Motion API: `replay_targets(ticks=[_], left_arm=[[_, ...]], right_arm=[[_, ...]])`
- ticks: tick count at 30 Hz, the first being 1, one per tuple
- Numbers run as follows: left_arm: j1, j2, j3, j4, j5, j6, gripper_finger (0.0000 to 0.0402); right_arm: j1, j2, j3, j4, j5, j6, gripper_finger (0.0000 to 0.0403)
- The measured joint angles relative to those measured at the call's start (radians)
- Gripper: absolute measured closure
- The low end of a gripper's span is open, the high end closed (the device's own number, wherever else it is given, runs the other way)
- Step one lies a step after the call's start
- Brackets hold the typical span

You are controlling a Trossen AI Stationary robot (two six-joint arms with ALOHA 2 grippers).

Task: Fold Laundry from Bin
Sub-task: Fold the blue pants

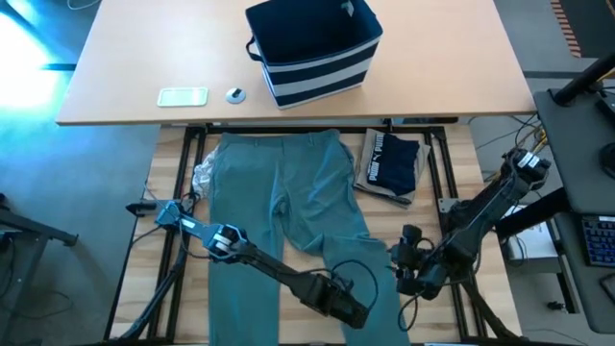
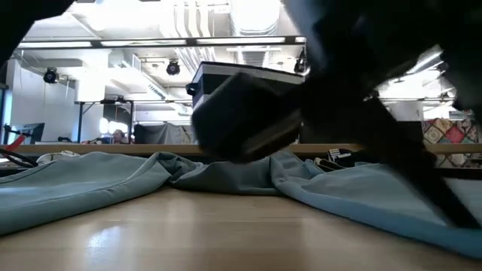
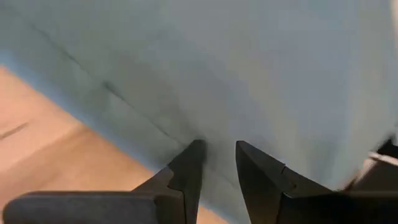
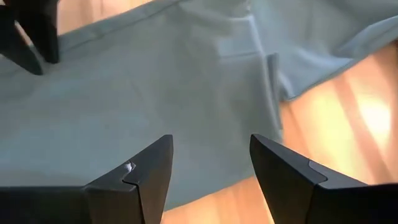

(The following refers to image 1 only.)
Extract white leaf-print cloth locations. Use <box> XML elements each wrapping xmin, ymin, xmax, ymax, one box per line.
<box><xmin>191</xmin><ymin>145</ymin><xmax>220</xmax><ymax>199</ymax></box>

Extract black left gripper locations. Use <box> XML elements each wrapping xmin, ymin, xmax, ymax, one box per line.
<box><xmin>300</xmin><ymin>271</ymin><xmax>372</xmax><ymax>331</ymax></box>

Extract white box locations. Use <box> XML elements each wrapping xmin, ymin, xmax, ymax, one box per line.
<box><xmin>499</xmin><ymin>206</ymin><xmax>561</xmax><ymax>263</ymax></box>

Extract dark rug with orange edge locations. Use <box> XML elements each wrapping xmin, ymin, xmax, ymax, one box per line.
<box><xmin>551</xmin><ymin>0</ymin><xmax>615</xmax><ymax>59</ymax></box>

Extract navy Puma underwear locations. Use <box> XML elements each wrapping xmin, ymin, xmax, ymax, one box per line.
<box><xmin>366</xmin><ymin>132</ymin><xmax>421</xmax><ymax>197</ymax></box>

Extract black aluminium table frame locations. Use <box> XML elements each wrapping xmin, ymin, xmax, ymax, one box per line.
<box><xmin>103</xmin><ymin>123</ymin><xmax>529</xmax><ymax>346</ymax></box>

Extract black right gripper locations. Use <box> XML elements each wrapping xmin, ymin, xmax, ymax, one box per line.
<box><xmin>386</xmin><ymin>223</ymin><xmax>451</xmax><ymax>302</ymax></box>

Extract black backlit keyboard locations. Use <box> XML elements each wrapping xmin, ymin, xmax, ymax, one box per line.
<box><xmin>581</xmin><ymin>215</ymin><xmax>615</xmax><ymax>268</ymax></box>

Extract navy white striped fabric bin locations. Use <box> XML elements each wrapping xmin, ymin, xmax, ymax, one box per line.
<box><xmin>245</xmin><ymin>0</ymin><xmax>384</xmax><ymax>111</ymax></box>

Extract grey metal side table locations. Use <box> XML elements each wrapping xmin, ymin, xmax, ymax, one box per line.
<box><xmin>0</xmin><ymin>191</ymin><xmax>79</xmax><ymax>346</ymax></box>

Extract dark grey side desk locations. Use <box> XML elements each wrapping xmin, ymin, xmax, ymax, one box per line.
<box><xmin>533</xmin><ymin>88</ymin><xmax>615</xmax><ymax>335</ymax></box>

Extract teal green shorts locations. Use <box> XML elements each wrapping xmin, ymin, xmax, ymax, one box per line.
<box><xmin>206</xmin><ymin>128</ymin><xmax>412</xmax><ymax>346</ymax></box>

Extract khaki shorts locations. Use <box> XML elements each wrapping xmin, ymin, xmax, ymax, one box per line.
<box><xmin>353</xmin><ymin>128</ymin><xmax>432</xmax><ymax>210</ymax></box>

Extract light wooden office desk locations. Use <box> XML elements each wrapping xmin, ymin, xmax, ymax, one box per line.
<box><xmin>56</xmin><ymin>0</ymin><xmax>537</xmax><ymax>127</ymax></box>

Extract yellow and black cable bundle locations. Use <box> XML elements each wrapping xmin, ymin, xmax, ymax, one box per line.
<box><xmin>482</xmin><ymin>114</ymin><xmax>549</xmax><ymax>191</ymax></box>

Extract black monitor pole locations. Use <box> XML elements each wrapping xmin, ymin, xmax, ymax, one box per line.
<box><xmin>552</xmin><ymin>55</ymin><xmax>615</xmax><ymax>107</ymax></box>

